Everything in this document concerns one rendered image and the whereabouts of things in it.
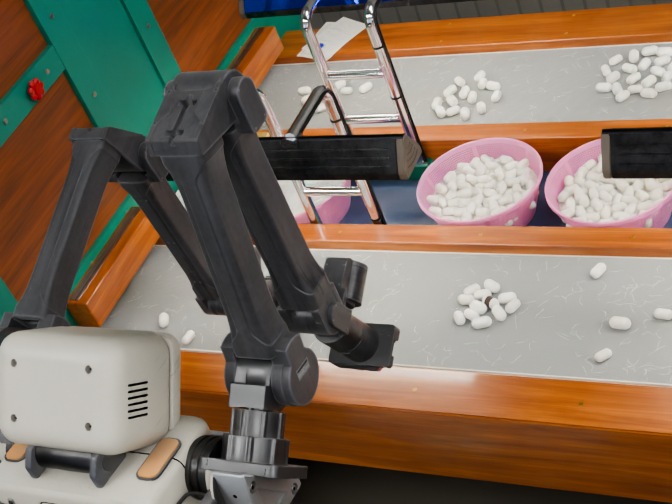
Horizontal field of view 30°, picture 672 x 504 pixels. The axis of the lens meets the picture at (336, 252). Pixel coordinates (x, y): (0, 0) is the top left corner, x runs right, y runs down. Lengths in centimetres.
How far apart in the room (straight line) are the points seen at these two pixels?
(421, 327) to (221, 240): 91
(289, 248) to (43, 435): 40
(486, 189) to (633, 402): 69
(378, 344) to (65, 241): 50
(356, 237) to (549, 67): 65
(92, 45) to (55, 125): 21
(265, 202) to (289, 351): 19
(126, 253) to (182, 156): 124
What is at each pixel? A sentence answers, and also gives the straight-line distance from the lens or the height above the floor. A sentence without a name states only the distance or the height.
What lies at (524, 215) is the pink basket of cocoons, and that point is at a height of 71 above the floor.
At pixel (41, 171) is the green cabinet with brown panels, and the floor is 109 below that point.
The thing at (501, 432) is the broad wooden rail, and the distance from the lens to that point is 216.
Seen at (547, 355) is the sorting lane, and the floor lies 74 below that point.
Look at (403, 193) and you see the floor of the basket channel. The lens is 279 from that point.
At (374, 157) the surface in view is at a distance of 222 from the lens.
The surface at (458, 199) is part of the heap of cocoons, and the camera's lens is 261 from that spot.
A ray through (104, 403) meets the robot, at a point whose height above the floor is 134.
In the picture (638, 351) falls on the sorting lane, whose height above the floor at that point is 74.
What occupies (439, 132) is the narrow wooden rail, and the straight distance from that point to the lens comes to 278.
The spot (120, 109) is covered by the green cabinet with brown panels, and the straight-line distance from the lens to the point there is 280.
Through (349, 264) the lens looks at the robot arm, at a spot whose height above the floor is 122.
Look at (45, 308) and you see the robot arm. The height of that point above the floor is 128.
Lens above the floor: 234
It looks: 38 degrees down
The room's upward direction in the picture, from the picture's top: 24 degrees counter-clockwise
